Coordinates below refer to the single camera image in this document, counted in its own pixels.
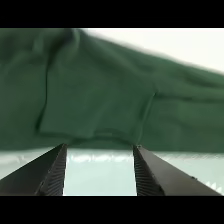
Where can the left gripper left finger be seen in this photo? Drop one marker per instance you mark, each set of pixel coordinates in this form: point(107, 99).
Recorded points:
point(43, 175)

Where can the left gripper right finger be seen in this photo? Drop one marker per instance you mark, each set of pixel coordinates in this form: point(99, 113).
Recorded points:
point(160, 176)

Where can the dark green T-shirt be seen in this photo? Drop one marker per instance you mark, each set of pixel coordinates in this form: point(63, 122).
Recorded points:
point(100, 93)

